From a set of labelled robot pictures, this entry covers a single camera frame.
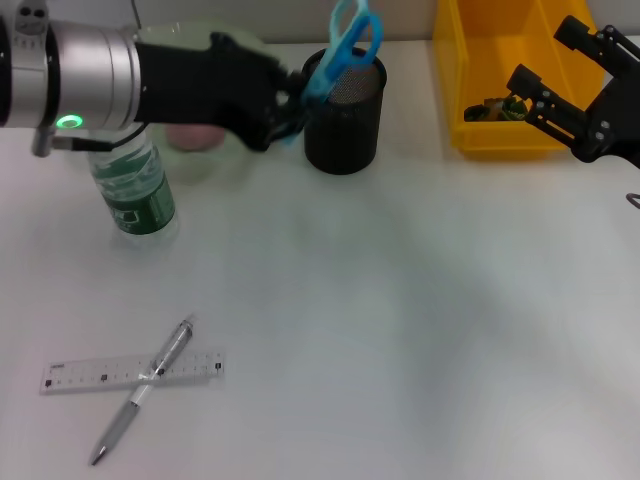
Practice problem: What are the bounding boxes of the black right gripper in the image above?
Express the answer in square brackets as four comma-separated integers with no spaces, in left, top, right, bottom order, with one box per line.
[504,13,640,170]

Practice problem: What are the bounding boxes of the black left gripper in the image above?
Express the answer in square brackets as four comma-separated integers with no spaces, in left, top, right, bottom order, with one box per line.
[132,31,310,154]

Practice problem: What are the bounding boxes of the green plastic wrapper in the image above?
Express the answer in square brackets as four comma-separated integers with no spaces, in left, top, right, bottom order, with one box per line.
[462,93,530,123]

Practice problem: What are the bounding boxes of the blue scissors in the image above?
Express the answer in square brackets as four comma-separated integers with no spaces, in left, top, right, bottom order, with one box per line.
[283,0,385,147]

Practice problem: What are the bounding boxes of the pink toy peach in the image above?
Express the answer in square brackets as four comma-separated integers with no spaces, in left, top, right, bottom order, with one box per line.
[165,123,225,153]

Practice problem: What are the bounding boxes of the clear bottle with green label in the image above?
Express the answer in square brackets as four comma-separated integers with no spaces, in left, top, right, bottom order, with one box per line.
[87,124,180,250]

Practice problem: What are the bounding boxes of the black mesh pen cup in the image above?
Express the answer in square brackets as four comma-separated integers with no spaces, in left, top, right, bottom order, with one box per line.
[302,45,388,176]

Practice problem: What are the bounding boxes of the green glass fruit plate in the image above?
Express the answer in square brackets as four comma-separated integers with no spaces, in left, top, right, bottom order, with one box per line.
[137,20,287,187]

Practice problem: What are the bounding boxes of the transparent plastic ruler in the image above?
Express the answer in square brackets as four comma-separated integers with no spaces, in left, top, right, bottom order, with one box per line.
[38,348,227,397]

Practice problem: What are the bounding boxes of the clear silver ballpoint pen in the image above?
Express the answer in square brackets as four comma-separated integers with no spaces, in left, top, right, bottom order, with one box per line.
[88,312,199,468]

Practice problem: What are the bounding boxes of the yellow plastic storage bin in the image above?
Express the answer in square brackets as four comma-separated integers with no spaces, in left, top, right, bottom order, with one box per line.
[432,0,609,161]

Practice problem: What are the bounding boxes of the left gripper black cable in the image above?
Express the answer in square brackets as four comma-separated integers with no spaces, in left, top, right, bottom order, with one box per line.
[30,122,147,158]

